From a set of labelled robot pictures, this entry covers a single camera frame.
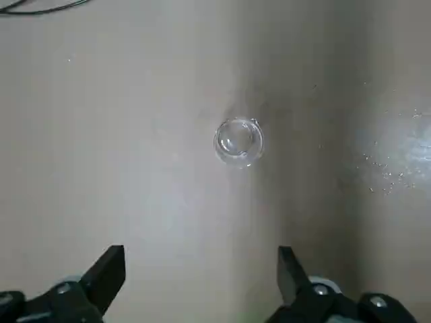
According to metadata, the clear glass beaker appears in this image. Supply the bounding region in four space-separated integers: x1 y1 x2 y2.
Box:
212 116 265 168

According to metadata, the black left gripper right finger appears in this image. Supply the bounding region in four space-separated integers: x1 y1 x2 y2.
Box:
265 245 418 323

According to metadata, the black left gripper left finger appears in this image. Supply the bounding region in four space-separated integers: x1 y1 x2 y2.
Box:
0 244 127 323

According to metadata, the thin black cable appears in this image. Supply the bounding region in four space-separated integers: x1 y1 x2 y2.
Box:
0 0 92 16

